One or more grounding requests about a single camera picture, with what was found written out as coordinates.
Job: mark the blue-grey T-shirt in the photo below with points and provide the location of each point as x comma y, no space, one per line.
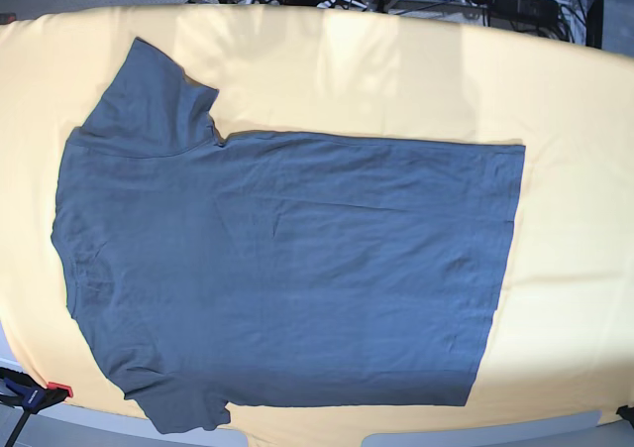
281,269

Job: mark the black power adapter box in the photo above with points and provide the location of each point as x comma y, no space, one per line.
543,13

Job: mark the blue clamp with red pad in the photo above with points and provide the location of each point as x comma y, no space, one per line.
24,392

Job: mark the black clamp right edge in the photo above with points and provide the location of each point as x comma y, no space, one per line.
626,413

